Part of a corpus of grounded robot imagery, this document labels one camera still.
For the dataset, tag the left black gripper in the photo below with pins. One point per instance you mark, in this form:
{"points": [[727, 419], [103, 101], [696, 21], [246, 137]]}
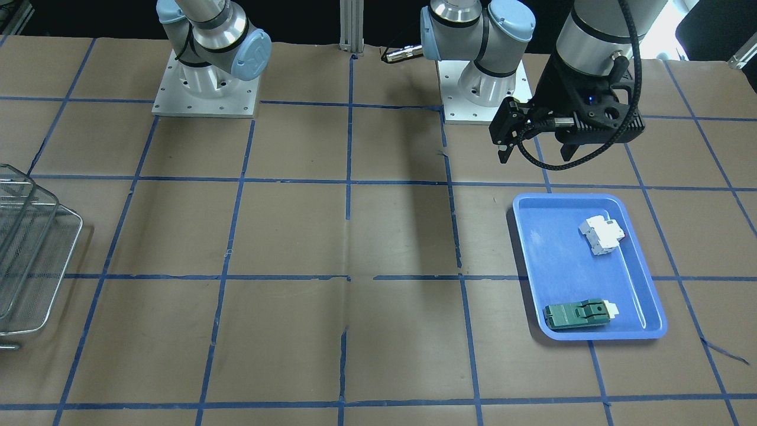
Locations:
{"points": [[550, 84]]}

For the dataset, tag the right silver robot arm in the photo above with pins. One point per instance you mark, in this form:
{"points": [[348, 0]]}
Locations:
{"points": [[215, 45]]}

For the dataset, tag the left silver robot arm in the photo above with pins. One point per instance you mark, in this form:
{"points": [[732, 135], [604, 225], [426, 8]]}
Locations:
{"points": [[494, 37]]}

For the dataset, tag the white circuit breaker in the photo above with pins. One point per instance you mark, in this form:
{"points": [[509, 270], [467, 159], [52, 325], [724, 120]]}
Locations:
{"points": [[602, 234]]}

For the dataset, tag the blue plastic tray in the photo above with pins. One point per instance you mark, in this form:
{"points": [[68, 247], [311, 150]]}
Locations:
{"points": [[561, 267]]}

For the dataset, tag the green terminal block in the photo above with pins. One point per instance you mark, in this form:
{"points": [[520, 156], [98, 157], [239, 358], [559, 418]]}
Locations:
{"points": [[572, 315]]}

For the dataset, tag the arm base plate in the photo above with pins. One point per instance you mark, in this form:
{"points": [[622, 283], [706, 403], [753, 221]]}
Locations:
{"points": [[204, 92], [488, 94]]}

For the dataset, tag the aluminium frame post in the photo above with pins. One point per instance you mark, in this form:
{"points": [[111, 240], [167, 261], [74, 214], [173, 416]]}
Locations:
{"points": [[351, 15]]}

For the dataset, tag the wire mesh shelf rack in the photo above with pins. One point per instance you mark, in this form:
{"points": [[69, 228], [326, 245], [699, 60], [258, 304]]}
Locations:
{"points": [[38, 237]]}

